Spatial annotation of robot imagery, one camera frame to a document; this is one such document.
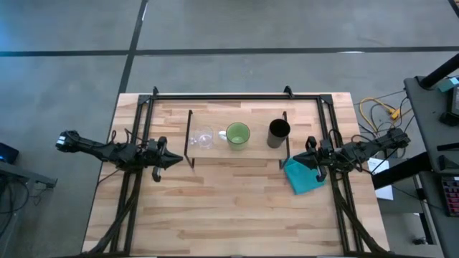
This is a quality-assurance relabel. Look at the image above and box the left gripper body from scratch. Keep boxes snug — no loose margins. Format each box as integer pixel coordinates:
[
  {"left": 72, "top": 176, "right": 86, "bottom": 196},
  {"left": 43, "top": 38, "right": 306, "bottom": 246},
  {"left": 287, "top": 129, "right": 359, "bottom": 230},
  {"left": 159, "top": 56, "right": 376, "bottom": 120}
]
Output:
[{"left": 142, "top": 135, "right": 169, "bottom": 183}]

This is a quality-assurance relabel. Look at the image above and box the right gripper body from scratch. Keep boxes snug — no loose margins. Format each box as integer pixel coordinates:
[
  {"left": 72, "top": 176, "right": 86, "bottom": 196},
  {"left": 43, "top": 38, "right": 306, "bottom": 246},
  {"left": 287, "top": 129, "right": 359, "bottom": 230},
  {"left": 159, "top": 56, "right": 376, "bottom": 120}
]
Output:
[{"left": 304, "top": 135, "right": 338, "bottom": 182}]

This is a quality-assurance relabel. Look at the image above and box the tall black cup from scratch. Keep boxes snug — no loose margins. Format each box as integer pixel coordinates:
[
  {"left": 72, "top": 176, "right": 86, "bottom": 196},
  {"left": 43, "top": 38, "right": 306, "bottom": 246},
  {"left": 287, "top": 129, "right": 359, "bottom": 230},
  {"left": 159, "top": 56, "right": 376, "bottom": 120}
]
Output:
[{"left": 267, "top": 118, "right": 292, "bottom": 149}]

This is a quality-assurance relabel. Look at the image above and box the clear glass cup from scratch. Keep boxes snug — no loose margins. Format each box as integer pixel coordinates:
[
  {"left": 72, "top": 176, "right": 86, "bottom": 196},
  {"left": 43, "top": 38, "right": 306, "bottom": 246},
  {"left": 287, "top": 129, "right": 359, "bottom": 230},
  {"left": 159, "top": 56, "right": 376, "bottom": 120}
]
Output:
[{"left": 189, "top": 125, "right": 215, "bottom": 150}]

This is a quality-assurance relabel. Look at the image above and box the green mug with white handle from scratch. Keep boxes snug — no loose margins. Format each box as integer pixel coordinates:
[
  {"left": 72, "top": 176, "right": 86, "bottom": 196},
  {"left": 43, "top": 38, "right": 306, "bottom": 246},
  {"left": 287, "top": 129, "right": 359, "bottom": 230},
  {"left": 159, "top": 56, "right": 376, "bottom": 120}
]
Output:
[{"left": 217, "top": 122, "right": 251, "bottom": 151}]

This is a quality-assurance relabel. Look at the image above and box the teal cloth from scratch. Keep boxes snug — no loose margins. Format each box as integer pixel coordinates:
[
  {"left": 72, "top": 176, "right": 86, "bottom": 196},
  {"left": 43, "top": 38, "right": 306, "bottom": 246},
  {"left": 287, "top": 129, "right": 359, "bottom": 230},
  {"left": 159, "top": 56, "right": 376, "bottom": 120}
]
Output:
[{"left": 283, "top": 156, "right": 328, "bottom": 196}]

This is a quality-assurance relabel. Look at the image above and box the white paper sheet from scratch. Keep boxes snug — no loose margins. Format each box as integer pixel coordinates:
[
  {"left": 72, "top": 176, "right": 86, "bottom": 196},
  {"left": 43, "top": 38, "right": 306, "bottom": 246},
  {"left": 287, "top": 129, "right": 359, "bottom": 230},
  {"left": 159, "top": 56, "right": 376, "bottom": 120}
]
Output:
[{"left": 368, "top": 156, "right": 394, "bottom": 201}]

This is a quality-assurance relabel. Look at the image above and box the black beam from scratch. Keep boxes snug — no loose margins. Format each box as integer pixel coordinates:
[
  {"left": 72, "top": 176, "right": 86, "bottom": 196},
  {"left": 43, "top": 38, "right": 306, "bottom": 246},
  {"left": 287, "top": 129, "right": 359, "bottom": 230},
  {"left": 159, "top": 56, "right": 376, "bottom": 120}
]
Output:
[{"left": 372, "top": 152, "right": 433, "bottom": 190}]

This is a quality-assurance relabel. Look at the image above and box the grey desk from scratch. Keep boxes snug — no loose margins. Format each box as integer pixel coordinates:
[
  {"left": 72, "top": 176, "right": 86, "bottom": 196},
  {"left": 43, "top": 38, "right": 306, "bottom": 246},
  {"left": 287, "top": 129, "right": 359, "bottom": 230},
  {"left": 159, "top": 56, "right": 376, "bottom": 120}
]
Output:
[{"left": 404, "top": 75, "right": 459, "bottom": 258}]

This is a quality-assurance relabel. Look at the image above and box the black desk device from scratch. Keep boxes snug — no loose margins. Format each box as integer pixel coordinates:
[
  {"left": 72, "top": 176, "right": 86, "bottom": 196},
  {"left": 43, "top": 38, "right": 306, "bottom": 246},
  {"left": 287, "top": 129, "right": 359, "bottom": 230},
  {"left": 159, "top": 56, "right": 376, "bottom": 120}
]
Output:
[{"left": 440, "top": 110, "right": 459, "bottom": 127}]

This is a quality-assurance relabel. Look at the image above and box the black keypad device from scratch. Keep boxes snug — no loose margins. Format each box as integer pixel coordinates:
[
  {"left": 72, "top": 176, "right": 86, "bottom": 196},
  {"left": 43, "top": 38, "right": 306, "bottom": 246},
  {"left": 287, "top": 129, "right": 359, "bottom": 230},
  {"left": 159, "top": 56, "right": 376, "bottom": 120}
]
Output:
[{"left": 440, "top": 175, "right": 459, "bottom": 218}]

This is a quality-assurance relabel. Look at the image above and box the grey side table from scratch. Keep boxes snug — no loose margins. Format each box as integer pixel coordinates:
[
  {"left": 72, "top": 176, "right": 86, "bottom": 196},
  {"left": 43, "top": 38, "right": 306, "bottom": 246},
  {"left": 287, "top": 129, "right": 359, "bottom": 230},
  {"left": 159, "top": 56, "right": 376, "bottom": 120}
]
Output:
[{"left": 0, "top": 160, "right": 58, "bottom": 189}]

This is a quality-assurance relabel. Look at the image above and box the black slanted pole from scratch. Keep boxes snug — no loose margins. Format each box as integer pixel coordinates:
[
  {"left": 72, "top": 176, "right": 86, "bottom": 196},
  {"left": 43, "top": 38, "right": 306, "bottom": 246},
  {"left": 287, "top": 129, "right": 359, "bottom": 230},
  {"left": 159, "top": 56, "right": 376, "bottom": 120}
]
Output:
[{"left": 419, "top": 52, "right": 459, "bottom": 90}]

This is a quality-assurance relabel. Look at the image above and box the teal box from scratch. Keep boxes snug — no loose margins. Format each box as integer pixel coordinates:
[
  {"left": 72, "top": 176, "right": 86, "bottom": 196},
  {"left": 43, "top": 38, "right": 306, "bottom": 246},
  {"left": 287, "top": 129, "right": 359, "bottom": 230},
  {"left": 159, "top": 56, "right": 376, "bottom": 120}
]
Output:
[{"left": 437, "top": 76, "right": 459, "bottom": 93}]

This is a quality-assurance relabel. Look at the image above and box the black device with blue light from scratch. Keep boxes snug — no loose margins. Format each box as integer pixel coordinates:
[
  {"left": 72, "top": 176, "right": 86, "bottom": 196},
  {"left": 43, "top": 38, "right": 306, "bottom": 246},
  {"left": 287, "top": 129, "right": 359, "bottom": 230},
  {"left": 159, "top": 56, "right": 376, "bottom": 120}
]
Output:
[{"left": 0, "top": 142, "right": 20, "bottom": 165}]

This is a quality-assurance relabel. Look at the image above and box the black metal rig frame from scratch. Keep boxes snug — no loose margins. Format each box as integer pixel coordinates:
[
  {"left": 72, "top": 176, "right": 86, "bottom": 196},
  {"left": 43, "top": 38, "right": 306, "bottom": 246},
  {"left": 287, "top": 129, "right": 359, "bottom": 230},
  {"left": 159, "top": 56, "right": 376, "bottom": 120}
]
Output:
[{"left": 77, "top": 85, "right": 392, "bottom": 258}]

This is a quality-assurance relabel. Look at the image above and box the yellow cable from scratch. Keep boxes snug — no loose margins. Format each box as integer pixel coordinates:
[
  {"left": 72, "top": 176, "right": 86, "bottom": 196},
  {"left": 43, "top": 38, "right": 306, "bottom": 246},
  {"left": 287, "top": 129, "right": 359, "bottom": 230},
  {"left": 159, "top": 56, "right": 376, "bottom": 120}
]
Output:
[{"left": 358, "top": 96, "right": 413, "bottom": 144}]

